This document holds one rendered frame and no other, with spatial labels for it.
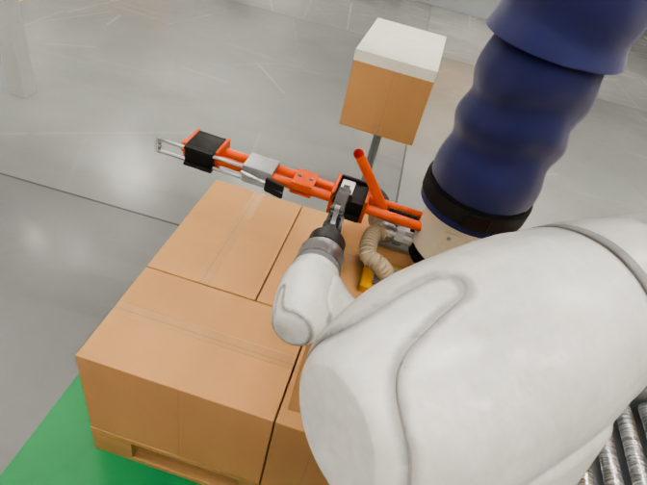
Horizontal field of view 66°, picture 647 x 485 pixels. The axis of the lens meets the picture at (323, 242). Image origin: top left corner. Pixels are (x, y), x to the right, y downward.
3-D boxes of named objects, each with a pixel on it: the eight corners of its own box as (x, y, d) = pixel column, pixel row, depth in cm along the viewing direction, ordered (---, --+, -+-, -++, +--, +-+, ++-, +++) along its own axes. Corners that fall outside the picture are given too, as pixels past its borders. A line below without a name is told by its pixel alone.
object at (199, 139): (229, 156, 119) (231, 139, 115) (217, 171, 113) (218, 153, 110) (196, 145, 119) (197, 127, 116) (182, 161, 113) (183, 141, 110)
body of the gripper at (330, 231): (308, 230, 94) (320, 204, 101) (301, 262, 100) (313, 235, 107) (346, 242, 94) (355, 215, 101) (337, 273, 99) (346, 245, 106)
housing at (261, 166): (277, 176, 118) (280, 160, 115) (269, 191, 112) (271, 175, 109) (250, 166, 118) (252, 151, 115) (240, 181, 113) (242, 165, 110)
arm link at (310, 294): (277, 266, 94) (325, 308, 98) (247, 326, 82) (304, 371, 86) (315, 240, 88) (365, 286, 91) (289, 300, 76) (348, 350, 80)
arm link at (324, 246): (289, 280, 96) (297, 261, 100) (334, 294, 95) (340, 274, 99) (296, 245, 90) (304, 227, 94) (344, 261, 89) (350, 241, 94)
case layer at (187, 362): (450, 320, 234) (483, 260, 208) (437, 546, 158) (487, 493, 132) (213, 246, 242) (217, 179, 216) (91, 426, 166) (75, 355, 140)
